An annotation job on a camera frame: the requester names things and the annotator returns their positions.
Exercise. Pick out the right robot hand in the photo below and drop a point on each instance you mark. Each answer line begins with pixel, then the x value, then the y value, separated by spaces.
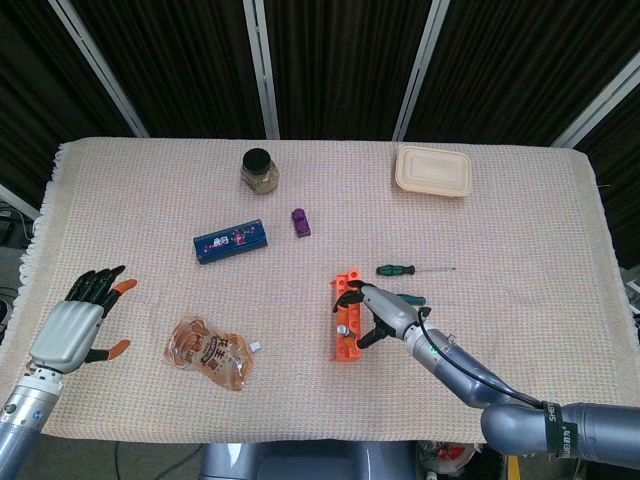
pixel 390 310

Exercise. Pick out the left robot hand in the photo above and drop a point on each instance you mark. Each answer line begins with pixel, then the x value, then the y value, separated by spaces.
pixel 67 335

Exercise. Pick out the silver precision screwdriver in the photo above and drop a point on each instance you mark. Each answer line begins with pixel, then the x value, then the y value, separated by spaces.
pixel 343 330

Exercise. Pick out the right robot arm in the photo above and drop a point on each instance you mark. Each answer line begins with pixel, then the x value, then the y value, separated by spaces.
pixel 465 372

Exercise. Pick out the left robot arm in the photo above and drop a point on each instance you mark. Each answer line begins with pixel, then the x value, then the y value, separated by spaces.
pixel 27 405

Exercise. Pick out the orange screwdriver holder rack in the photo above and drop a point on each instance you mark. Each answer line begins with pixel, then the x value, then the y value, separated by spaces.
pixel 345 350

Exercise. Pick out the beige woven tablecloth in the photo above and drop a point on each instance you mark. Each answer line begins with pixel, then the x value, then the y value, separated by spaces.
pixel 450 225

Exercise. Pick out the purple toy block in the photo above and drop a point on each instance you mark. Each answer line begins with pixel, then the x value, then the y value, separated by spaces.
pixel 301 225

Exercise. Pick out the peanut butter spout pouch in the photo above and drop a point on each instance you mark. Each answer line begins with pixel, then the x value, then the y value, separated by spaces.
pixel 210 352

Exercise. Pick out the beige lidded food container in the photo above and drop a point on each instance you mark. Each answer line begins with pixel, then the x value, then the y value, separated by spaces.
pixel 434 171

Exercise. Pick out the red and white bag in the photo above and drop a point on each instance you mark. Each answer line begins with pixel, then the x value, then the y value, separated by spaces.
pixel 447 457

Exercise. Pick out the blue floral print box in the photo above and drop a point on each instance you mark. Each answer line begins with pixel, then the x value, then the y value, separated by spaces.
pixel 230 242

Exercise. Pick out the grey robot torso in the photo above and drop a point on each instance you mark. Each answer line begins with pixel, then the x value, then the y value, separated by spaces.
pixel 300 462

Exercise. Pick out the glass jar with black lid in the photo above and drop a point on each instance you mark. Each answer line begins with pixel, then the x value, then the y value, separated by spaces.
pixel 260 172

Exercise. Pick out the white partition frame post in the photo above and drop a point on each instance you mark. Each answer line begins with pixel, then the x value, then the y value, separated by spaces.
pixel 600 100
pixel 100 65
pixel 17 200
pixel 420 70
pixel 262 65

